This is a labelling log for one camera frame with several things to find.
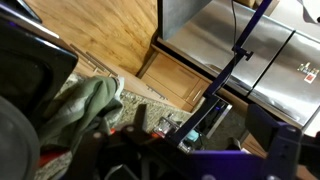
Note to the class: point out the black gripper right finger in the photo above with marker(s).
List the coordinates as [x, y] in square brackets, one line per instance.
[283, 146]

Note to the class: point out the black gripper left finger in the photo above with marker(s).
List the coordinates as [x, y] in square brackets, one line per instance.
[141, 116]

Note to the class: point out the green towel with floral band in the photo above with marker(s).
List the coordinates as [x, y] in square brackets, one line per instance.
[86, 100]

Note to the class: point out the clear glass jar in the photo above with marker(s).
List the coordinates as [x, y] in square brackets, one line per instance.
[166, 126]

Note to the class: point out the wooden lower cabinets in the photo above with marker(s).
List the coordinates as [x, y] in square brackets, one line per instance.
[170, 75]

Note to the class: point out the teal cup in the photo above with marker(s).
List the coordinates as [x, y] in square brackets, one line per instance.
[191, 135]

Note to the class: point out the kitchen sink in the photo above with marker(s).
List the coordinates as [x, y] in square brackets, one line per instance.
[216, 116]

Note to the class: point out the red white fridge sticker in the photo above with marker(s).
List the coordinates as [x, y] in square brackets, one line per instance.
[310, 78]

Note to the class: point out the stainless steel refrigerator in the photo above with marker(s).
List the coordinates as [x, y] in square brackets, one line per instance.
[266, 53]

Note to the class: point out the black electric stove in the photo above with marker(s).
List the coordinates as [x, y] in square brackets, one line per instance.
[30, 60]

